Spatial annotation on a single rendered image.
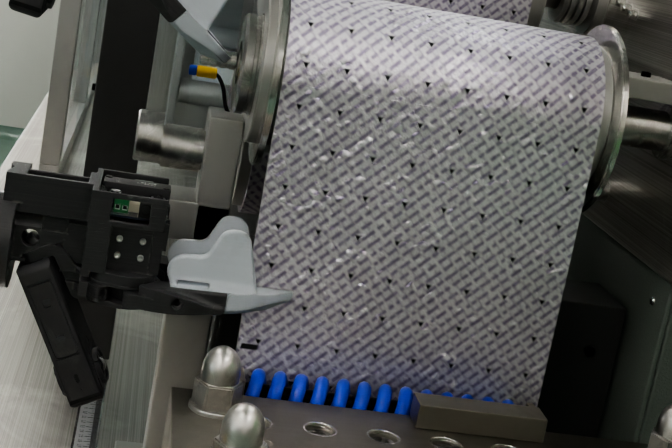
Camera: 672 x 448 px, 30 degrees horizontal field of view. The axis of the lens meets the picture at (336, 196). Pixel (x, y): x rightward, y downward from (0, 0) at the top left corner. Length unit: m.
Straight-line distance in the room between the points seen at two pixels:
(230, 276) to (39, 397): 0.34
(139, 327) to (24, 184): 0.53
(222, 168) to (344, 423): 0.22
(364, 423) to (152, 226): 0.20
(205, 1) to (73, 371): 0.28
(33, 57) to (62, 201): 5.65
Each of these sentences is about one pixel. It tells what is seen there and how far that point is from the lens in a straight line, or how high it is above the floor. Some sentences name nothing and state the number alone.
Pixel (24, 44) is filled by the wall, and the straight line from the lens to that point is 6.52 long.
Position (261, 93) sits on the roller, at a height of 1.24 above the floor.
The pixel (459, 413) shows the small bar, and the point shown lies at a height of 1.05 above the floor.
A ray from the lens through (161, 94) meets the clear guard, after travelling 1.93.
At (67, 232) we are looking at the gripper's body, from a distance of 0.89.
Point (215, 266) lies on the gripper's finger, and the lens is 0.89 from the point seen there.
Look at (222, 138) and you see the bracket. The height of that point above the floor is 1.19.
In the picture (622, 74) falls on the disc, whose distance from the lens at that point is 0.94.
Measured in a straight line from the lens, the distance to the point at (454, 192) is 0.91.
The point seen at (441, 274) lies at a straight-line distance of 0.93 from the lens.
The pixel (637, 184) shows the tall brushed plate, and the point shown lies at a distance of 1.08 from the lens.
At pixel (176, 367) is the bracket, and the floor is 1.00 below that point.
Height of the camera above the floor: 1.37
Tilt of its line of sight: 12 degrees down
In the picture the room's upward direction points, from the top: 10 degrees clockwise
